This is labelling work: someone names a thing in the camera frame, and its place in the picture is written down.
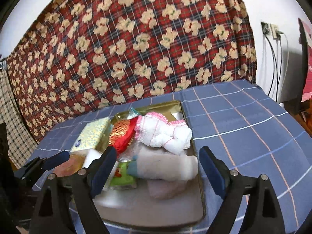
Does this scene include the green tissue pack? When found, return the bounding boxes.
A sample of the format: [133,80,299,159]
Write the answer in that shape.
[109,162,137,190]

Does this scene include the clear plastic bag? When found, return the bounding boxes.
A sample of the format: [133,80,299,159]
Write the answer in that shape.
[118,141,142,162]

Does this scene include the red gold satin pouch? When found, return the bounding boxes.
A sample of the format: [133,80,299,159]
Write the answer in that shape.
[108,117,138,155]

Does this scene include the cotton swab teal pouch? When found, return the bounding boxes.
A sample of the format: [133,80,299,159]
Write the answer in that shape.
[126,107,142,120]

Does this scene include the white gauze roll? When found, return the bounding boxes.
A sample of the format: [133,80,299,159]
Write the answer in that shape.
[128,152,198,181]

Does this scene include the pink white knit sock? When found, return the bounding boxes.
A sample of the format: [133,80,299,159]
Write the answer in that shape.
[134,112,192,155]

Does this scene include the round orange tin lid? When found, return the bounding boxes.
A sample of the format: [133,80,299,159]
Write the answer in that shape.
[53,154,85,177]

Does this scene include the cream green checked cloth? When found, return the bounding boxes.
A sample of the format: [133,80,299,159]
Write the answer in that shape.
[1,71,38,168]

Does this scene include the yellow blue tissue box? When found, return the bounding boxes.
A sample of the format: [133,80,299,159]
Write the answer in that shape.
[70,117,112,155]

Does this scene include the gold metal tin tray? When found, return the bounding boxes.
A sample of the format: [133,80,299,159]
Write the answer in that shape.
[70,99,207,231]

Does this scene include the blue checked tablecloth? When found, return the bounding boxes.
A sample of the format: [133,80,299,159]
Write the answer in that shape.
[32,80,311,233]

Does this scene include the black chair back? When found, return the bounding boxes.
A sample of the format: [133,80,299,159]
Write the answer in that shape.
[281,19,311,115]

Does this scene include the red plaid bear blanket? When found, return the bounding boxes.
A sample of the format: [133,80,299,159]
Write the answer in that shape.
[7,0,256,142]

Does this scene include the wall power socket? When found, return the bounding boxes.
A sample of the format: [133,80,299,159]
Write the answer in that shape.
[261,22,281,40]

